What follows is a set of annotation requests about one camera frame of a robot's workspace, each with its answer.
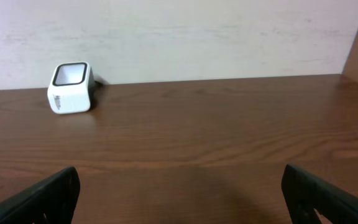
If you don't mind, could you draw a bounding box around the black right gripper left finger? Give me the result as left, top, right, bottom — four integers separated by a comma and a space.
0, 167, 80, 224

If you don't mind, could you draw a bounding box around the white barcode scanner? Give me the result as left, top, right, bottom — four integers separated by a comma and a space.
47, 62, 96, 114

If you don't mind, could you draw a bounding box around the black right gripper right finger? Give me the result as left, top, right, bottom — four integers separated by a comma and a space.
281, 164, 358, 223

